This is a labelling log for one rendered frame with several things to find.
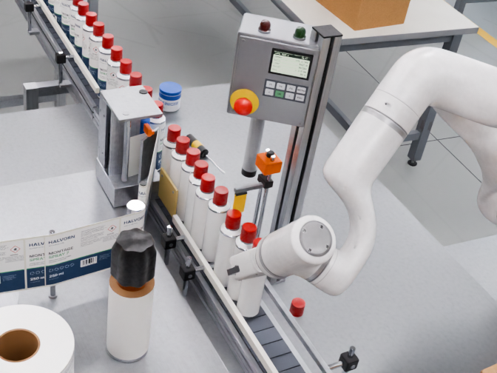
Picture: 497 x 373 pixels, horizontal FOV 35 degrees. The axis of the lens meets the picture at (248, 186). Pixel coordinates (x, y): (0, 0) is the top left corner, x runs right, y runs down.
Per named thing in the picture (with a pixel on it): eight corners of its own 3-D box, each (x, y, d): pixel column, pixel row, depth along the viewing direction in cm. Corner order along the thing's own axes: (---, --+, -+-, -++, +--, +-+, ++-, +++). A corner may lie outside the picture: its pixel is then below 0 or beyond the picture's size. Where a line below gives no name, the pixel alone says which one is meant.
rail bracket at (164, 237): (157, 260, 192) (161, 223, 185) (181, 255, 195) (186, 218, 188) (163, 269, 190) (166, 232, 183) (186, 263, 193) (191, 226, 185)
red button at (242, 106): (236, 92, 160) (234, 99, 158) (254, 95, 160) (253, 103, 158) (234, 107, 162) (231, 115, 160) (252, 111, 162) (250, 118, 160)
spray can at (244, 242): (221, 292, 180) (232, 224, 167) (237, 283, 183) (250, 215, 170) (236, 306, 177) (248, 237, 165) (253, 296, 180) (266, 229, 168)
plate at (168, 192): (157, 195, 202) (160, 167, 196) (160, 195, 202) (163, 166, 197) (172, 219, 195) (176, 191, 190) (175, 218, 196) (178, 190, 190)
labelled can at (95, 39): (86, 81, 244) (87, 20, 232) (101, 78, 247) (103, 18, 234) (92, 89, 241) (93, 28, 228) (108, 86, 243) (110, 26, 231)
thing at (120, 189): (95, 175, 207) (97, 91, 191) (141, 166, 212) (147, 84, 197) (113, 207, 197) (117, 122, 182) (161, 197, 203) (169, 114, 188)
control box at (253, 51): (232, 91, 172) (244, 11, 160) (308, 106, 171) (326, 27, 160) (225, 115, 164) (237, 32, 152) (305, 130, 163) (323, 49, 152)
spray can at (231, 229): (207, 277, 183) (217, 209, 171) (225, 270, 186) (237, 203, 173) (220, 291, 180) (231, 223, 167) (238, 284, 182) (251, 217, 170)
